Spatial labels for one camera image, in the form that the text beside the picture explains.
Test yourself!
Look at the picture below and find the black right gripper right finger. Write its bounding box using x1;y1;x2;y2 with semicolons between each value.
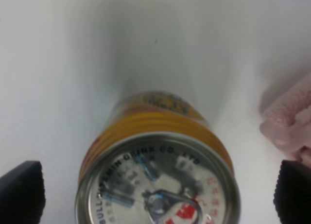
273;160;311;224

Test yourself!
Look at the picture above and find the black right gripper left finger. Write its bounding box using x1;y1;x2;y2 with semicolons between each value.
0;161;46;224

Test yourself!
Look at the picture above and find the gold Red Bull can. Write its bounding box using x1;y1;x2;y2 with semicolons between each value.
75;91;241;224

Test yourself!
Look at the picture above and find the rolled pink towel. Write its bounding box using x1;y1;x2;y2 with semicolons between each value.
259;74;311;167

